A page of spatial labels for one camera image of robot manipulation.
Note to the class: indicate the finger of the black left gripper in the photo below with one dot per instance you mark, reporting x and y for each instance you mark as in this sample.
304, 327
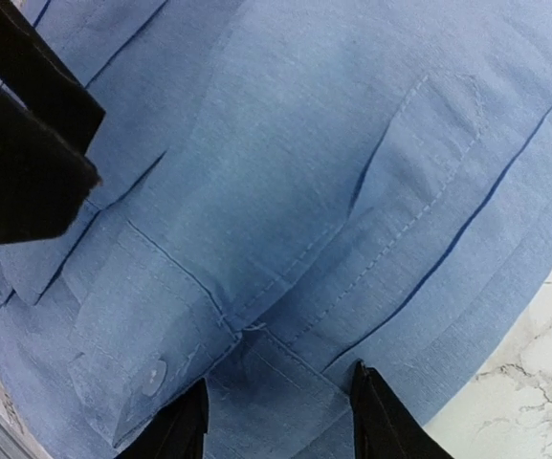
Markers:
43, 179
35, 74

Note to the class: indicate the light blue long sleeve shirt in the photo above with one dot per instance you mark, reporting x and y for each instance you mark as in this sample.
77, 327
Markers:
286, 188

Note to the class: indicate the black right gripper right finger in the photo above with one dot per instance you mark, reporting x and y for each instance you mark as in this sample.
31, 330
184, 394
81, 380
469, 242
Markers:
383, 427

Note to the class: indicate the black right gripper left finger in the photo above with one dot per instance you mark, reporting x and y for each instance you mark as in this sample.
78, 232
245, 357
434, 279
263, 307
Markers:
177, 431

